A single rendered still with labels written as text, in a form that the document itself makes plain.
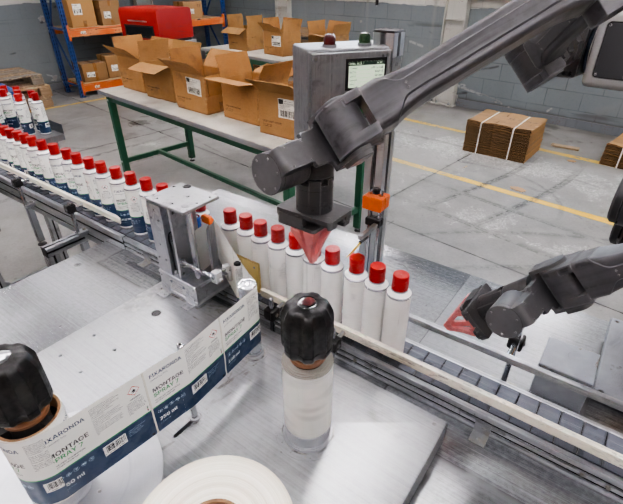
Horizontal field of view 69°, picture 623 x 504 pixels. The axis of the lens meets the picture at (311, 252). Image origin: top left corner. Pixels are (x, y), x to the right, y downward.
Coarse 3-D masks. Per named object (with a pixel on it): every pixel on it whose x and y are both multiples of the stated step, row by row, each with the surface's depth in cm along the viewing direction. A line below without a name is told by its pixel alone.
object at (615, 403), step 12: (420, 324) 96; (432, 324) 95; (456, 336) 92; (480, 348) 89; (492, 348) 89; (504, 360) 87; (516, 360) 86; (540, 372) 84; (552, 372) 83; (564, 384) 82; (576, 384) 81; (588, 396) 80; (600, 396) 79
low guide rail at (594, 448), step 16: (352, 336) 100; (368, 336) 98; (384, 352) 96; (400, 352) 94; (416, 368) 92; (432, 368) 91; (448, 384) 89; (464, 384) 87; (480, 400) 86; (496, 400) 84; (528, 416) 81; (560, 432) 78; (592, 448) 76; (608, 448) 75
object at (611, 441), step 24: (144, 240) 140; (384, 360) 97; (432, 360) 97; (432, 384) 92; (480, 384) 92; (480, 408) 87; (528, 408) 86; (552, 408) 86; (576, 432) 82; (600, 432) 82
